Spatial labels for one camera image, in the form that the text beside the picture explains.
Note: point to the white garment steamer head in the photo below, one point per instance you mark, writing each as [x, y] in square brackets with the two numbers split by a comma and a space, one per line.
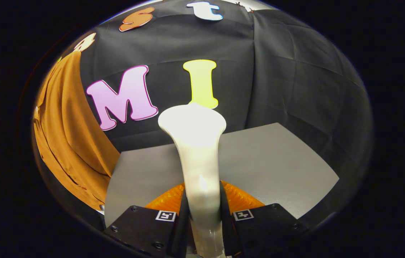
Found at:
[197, 143]

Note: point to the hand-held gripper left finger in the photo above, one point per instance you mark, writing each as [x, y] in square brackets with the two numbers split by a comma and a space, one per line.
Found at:
[145, 225]

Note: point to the orange-brown button shirt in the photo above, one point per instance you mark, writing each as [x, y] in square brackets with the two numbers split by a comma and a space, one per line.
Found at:
[69, 136]

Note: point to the black backdrop cloth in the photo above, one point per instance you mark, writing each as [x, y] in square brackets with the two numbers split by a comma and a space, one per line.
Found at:
[288, 71]

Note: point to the grey cabinet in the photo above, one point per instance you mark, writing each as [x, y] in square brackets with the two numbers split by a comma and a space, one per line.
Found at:
[259, 165]

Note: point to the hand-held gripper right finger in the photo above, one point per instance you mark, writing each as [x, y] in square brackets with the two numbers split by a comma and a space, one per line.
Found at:
[267, 225]

